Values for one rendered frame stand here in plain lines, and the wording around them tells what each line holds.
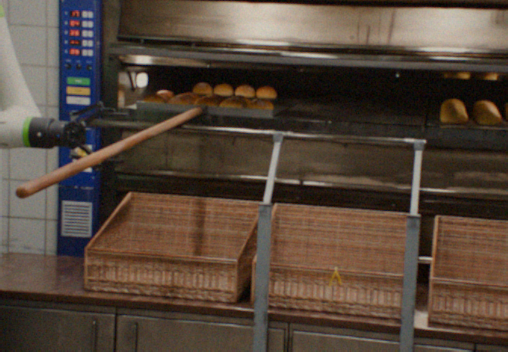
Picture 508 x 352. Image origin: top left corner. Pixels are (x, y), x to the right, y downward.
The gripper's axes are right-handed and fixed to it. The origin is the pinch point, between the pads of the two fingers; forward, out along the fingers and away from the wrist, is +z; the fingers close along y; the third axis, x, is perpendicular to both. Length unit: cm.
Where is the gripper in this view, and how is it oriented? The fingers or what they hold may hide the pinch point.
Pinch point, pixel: (122, 138)
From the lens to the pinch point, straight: 294.0
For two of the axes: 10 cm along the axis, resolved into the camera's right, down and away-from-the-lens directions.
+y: -0.4, 9.9, 1.5
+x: -1.7, 1.4, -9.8
